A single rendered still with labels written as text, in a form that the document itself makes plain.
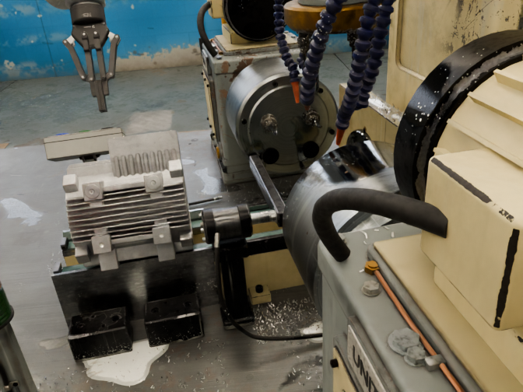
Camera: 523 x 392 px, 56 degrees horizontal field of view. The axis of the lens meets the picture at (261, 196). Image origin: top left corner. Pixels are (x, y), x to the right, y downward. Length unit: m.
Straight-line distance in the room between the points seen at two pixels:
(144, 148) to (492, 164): 0.67
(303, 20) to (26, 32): 6.14
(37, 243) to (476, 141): 1.15
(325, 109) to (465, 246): 0.90
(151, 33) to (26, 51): 1.53
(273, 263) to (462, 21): 0.55
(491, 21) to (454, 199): 0.56
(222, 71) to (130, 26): 5.23
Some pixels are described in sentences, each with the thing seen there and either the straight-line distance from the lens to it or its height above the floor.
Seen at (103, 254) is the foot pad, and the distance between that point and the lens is 0.91.
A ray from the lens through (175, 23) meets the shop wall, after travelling 6.46.
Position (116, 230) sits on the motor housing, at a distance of 0.87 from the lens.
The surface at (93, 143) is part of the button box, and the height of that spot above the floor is 1.06.
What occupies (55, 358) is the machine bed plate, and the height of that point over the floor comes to 0.80.
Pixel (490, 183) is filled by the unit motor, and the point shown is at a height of 1.32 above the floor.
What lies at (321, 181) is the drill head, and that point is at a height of 1.14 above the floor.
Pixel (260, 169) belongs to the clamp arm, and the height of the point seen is 1.03.
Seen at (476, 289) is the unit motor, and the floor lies 1.26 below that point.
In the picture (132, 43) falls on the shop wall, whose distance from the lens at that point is 6.57.
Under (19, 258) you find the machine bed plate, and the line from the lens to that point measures 1.33.
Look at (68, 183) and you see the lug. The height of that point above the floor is 1.10.
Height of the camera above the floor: 1.45
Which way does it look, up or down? 28 degrees down
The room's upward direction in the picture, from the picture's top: 4 degrees counter-clockwise
